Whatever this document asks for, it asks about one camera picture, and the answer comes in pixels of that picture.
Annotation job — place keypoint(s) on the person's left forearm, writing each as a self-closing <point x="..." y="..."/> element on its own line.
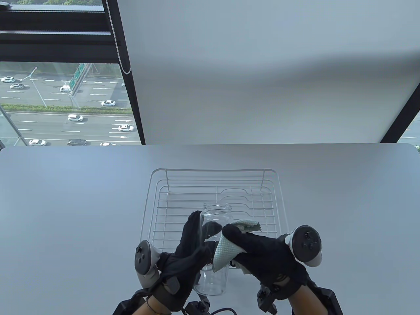
<point x="154" y="306"/>

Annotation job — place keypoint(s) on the white roller blind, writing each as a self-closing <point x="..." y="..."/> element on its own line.
<point x="262" y="65"/>

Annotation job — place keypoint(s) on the person's left hand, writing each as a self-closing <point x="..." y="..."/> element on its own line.
<point x="183" y="265"/>

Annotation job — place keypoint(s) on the person's right hand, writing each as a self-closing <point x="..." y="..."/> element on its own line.
<point x="265" y="259"/>

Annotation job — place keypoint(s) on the black window frame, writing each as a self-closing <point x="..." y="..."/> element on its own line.
<point x="49" y="39"/>

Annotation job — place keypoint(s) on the person's right forearm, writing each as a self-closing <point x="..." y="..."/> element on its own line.
<point x="306" y="303"/>

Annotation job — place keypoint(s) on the green fish scale cleaning cloth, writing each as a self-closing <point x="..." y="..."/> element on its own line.
<point x="224" y="252"/>

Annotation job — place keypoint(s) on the dark grey handheld controller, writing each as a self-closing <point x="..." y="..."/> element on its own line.
<point x="306" y="242"/>
<point x="144" y="259"/>

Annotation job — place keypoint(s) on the black slanted window bar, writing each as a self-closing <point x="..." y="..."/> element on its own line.
<point x="402" y="121"/>

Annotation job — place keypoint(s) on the green highway sign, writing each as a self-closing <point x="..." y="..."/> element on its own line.
<point x="78" y="73"/>

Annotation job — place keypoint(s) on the clear glass water cup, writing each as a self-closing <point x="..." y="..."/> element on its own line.
<point x="213" y="282"/>

